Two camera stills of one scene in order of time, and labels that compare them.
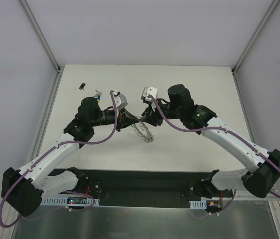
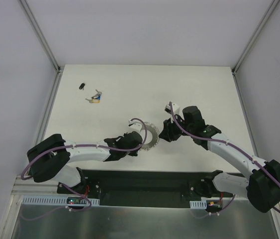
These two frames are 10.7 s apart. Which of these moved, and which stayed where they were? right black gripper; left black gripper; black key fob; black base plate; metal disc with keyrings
Moved: metal disc with keyrings; left black gripper; right black gripper
Stayed: black base plate; black key fob
